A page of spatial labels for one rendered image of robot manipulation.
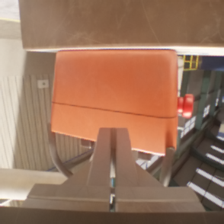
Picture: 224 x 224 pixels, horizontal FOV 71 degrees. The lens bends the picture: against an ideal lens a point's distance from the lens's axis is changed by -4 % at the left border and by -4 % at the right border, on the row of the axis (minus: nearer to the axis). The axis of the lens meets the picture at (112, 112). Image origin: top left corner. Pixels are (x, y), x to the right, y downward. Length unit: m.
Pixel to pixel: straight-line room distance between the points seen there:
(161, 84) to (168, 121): 0.04
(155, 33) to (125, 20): 0.04
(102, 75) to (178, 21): 0.10
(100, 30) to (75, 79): 0.07
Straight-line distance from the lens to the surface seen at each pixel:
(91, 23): 0.21
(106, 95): 0.21
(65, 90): 0.25
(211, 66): 9.72
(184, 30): 0.18
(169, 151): 0.21
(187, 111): 0.24
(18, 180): 0.77
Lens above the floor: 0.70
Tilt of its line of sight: 17 degrees up
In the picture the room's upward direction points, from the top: 179 degrees counter-clockwise
